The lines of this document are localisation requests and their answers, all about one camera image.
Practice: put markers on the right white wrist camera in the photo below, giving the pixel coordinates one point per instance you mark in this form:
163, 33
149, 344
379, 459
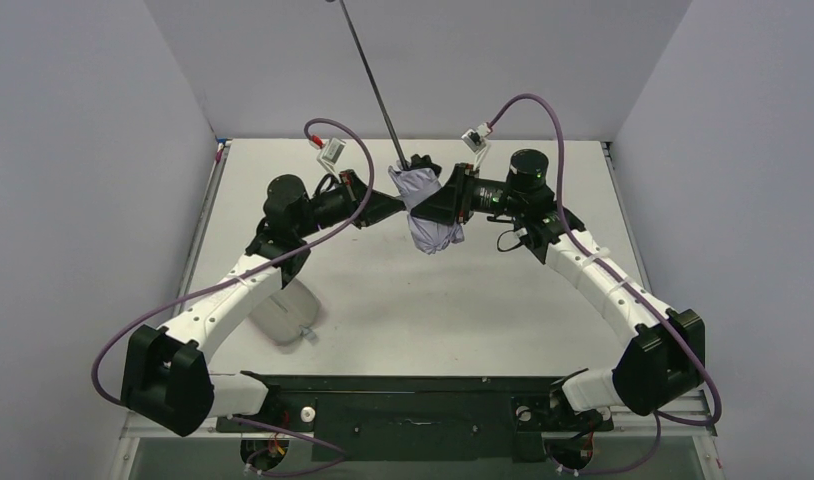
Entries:
476, 139

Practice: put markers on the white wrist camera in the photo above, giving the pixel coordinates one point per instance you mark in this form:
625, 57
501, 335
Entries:
331, 151
476, 139

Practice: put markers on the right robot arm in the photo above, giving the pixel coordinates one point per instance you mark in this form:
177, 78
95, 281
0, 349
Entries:
663, 349

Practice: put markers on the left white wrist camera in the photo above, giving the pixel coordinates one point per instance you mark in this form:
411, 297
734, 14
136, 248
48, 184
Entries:
331, 151

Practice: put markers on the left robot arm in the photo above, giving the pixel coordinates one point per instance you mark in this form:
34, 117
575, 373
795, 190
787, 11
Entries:
166, 372

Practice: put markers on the pink umbrella case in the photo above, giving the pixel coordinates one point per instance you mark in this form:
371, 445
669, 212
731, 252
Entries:
289, 315

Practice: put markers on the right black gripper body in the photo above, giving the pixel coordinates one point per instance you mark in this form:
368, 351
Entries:
463, 192

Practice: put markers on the lavender folding umbrella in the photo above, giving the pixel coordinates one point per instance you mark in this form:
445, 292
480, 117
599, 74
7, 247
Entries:
417, 181

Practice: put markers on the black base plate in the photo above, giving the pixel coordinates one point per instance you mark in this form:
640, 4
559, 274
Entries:
381, 418

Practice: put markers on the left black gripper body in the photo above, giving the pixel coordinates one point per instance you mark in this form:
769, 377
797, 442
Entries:
360, 189

